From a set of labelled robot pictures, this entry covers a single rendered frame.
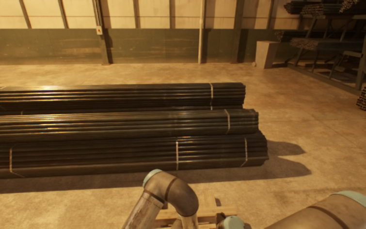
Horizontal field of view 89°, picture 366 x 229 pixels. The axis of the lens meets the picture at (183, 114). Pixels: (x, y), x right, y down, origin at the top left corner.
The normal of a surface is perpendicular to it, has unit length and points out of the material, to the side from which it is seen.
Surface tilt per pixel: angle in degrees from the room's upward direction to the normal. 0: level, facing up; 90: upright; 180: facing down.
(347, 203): 13
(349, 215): 5
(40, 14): 90
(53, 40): 90
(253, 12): 90
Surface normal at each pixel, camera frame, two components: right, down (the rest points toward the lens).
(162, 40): 0.08, 0.45
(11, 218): 0.00, -0.89
